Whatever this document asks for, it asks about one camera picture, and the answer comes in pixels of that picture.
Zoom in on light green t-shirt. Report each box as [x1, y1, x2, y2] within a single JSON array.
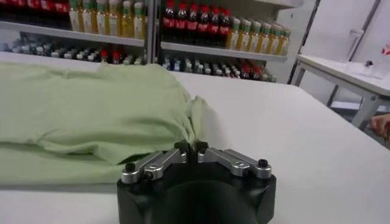
[[0, 62, 211, 186]]

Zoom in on person's hand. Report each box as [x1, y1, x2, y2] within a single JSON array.
[[370, 114, 390, 140]]

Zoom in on yellow drink bottle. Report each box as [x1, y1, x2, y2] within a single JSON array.
[[94, 0, 108, 36], [107, 0, 121, 37], [258, 21, 271, 54], [68, 0, 82, 33], [120, 0, 134, 38], [133, 0, 146, 40], [239, 18, 249, 51], [227, 16, 240, 50], [80, 0, 95, 34], [269, 23, 280, 55], [248, 19, 260, 52], [279, 26, 292, 57]]

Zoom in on white side table with legs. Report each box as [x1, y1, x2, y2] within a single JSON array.
[[291, 54, 390, 131]]

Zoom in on cola bottle red cap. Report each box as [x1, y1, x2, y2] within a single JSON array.
[[175, 1, 188, 43], [219, 8, 232, 47], [197, 3, 210, 45], [13, 0, 28, 23], [54, 0, 69, 26], [208, 5, 220, 46], [163, 0, 177, 43], [41, 0, 55, 24], [27, 0, 42, 24], [0, 0, 15, 22], [186, 2, 198, 44]]

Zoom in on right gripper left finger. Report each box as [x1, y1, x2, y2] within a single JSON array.
[[121, 140, 193, 184]]

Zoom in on clear plastic bottle red label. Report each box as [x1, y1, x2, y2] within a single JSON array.
[[380, 41, 390, 71]]

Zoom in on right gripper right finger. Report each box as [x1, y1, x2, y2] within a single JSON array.
[[194, 140, 272, 180]]

